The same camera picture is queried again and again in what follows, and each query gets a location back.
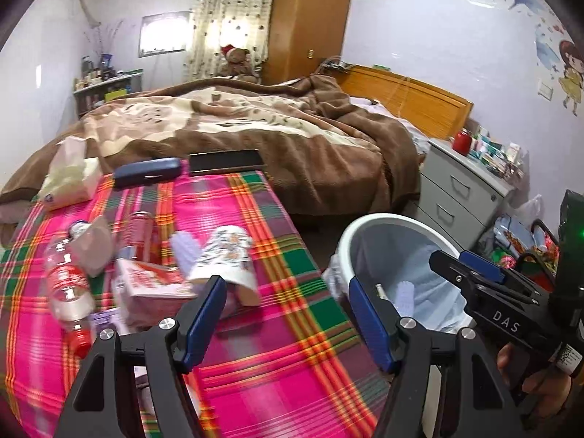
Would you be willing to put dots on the black chair with clothes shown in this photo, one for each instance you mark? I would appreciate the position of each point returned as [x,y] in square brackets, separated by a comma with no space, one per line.
[531,250]

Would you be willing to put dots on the grey drawer cabinet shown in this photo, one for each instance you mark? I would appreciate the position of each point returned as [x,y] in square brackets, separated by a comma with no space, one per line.
[459,197]

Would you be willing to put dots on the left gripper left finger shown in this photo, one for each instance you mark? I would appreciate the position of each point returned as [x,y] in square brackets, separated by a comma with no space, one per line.
[103,400]

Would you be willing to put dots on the black smartphone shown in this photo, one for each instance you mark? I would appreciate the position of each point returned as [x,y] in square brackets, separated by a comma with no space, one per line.
[224,162]

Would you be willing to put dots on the red jar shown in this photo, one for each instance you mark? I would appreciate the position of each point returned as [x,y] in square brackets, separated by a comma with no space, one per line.
[462,142]

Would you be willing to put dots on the patterned curtain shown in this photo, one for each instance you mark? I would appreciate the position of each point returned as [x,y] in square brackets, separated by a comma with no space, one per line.
[226,24]

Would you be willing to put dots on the plaid tablecloth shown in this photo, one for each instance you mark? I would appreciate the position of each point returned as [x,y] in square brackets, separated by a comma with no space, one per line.
[292,367]

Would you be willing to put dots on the tissue pack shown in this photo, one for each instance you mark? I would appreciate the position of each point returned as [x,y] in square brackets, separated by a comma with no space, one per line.
[72,178]

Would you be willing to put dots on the wooden headboard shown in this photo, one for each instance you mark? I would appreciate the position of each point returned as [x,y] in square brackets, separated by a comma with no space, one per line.
[433,110]

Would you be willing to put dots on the girl wall sticker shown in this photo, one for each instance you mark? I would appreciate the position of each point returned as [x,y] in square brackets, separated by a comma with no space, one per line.
[571,81]

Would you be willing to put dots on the white trash bin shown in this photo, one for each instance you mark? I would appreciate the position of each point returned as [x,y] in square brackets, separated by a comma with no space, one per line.
[392,264]

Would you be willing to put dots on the white trash bag liner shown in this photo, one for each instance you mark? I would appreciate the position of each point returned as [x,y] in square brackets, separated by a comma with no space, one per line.
[410,273]

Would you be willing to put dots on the right hand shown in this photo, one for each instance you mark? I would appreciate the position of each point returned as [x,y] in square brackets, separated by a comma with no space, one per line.
[551,388]

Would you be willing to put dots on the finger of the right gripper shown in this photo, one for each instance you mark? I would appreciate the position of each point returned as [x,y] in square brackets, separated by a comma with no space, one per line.
[498,274]
[470,278]

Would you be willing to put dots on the purple milk carton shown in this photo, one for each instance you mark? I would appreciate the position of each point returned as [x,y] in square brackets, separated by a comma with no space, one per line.
[112,318]

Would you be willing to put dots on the red strawberry milk carton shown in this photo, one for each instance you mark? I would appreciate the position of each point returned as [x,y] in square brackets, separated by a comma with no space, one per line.
[146,293]

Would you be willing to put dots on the dried branch vase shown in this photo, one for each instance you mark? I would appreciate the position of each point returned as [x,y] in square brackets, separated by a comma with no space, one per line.
[101,39]

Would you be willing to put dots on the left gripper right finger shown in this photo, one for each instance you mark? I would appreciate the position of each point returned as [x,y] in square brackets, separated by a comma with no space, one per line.
[473,399]

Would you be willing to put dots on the wooden wardrobe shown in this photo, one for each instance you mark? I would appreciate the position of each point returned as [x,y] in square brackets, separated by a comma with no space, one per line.
[302,34]

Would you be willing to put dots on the cluttered side desk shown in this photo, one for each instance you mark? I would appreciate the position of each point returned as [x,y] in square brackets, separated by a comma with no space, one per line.
[100,92]

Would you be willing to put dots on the teddy bear with santa hat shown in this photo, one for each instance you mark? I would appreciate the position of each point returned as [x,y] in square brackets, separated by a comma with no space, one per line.
[237,64]

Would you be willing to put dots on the clear plastic bottle red cap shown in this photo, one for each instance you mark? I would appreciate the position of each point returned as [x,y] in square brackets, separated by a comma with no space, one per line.
[69,295]

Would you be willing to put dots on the dark blue glasses case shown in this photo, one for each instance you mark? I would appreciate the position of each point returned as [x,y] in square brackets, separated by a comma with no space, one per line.
[147,172]

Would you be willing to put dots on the window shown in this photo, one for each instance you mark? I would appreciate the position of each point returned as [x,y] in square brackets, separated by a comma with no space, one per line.
[165,33]

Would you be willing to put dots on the items on cabinet top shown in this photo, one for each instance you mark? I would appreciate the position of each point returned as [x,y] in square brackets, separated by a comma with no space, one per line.
[503,161]

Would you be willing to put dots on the brown fleece blanket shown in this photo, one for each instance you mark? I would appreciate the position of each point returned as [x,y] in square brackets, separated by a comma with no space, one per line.
[324,155]

